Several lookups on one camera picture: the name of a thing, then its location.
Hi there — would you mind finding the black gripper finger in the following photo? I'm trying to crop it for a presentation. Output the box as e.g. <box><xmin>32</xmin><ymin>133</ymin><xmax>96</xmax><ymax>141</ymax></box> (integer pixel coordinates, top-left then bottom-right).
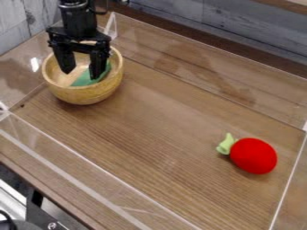
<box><xmin>88</xmin><ymin>50</ymin><xmax>109</xmax><ymax>80</ymax></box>
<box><xmin>53</xmin><ymin>45</ymin><xmax>76</xmax><ymax>74</ymax></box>

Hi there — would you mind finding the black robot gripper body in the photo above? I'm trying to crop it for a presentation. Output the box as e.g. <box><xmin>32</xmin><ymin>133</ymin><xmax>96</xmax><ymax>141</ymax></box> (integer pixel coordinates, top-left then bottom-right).
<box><xmin>46</xmin><ymin>0</ymin><xmax>112</xmax><ymax>56</ymax></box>

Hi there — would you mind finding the green foam block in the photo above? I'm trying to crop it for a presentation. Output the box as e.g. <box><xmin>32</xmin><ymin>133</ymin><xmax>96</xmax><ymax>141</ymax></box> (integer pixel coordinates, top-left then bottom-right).
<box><xmin>70</xmin><ymin>62</ymin><xmax>112</xmax><ymax>86</ymax></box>

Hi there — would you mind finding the brown wooden bowl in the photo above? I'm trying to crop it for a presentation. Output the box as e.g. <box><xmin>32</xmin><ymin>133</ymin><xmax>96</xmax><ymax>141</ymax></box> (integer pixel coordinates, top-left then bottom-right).
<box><xmin>41</xmin><ymin>47</ymin><xmax>124</xmax><ymax>105</ymax></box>

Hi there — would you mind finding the red plush tomato toy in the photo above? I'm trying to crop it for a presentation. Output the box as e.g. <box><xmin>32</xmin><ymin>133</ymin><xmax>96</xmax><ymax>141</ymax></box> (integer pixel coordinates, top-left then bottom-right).
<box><xmin>216</xmin><ymin>133</ymin><xmax>277</xmax><ymax>174</ymax></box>

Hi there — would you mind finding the clear acrylic corner bracket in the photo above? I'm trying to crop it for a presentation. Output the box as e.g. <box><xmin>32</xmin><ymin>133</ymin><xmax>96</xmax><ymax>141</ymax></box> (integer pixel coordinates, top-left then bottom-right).
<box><xmin>98</xmin><ymin>12</ymin><xmax>117</xmax><ymax>40</ymax></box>

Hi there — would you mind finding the black metal table bracket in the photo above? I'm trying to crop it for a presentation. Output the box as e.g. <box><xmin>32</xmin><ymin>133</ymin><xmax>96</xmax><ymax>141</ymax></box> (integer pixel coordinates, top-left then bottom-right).
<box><xmin>25</xmin><ymin>190</ymin><xmax>82</xmax><ymax>230</ymax></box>

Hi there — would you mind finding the black cable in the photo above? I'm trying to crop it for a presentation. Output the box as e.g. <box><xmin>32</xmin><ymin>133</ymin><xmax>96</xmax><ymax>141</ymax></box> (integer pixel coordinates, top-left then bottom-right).
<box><xmin>0</xmin><ymin>209</ymin><xmax>17</xmax><ymax>230</ymax></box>

